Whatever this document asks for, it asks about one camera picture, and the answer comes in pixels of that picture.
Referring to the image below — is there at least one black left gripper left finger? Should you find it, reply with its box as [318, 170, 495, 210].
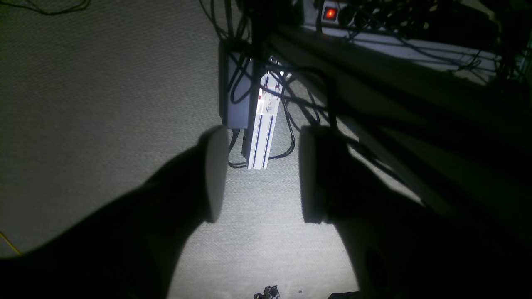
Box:
[1, 126, 229, 299]

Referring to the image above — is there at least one power strip with red switch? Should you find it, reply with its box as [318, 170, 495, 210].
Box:
[302, 0, 370, 32]

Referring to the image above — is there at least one black cable bundle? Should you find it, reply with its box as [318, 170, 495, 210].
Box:
[199, 0, 345, 169]

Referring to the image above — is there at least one grey power supply box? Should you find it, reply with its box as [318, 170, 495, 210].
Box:
[218, 39, 254, 130]

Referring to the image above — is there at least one white aluminium extrusion leg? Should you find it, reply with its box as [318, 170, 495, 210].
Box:
[246, 70, 283, 170]

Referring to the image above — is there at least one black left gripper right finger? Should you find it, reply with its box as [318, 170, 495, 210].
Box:
[299, 126, 531, 299]

